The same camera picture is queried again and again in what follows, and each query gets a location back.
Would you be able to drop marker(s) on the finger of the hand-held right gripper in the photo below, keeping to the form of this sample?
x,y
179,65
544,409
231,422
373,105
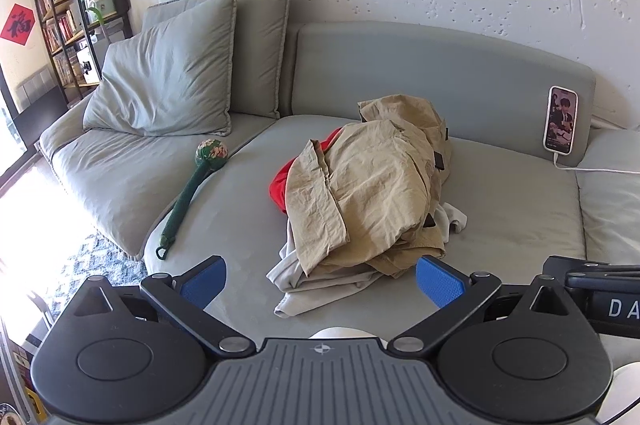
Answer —
x,y
600,282
590,267

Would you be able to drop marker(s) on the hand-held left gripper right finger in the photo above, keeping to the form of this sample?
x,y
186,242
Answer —
x,y
440,285

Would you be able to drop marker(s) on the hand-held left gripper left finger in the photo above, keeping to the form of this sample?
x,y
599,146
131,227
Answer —
x,y
205,285

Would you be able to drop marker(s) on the beige jacket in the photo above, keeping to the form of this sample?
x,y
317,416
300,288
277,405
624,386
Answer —
x,y
370,185

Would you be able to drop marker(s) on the green floral massage hammer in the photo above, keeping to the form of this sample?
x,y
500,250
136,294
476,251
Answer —
x,y
187,200

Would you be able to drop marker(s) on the light grey printed shirt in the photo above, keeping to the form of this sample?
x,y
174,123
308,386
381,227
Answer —
x,y
300,290

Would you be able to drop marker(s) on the grey sofa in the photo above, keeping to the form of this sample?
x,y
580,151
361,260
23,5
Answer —
x,y
510,215

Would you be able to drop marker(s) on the person's white trousers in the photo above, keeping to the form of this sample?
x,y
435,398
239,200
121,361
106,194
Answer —
x,y
345,333

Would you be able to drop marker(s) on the blue patterned rug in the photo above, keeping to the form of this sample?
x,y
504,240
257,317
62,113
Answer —
x,y
95,260

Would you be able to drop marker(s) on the red garment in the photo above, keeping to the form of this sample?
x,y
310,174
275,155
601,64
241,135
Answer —
x,y
279,195

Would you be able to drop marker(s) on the smartphone in white case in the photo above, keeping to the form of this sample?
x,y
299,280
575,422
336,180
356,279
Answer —
x,y
560,120

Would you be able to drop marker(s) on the grey-green pillow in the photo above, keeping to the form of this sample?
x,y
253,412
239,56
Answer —
x,y
165,75
260,55

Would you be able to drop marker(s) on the dark low cabinet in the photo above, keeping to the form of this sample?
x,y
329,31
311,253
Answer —
x,y
40,120

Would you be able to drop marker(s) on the rows of shelf books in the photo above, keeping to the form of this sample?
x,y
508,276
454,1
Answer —
x,y
65,27

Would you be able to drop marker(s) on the red diamond wall decoration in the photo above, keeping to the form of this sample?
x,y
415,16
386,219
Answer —
x,y
17,22

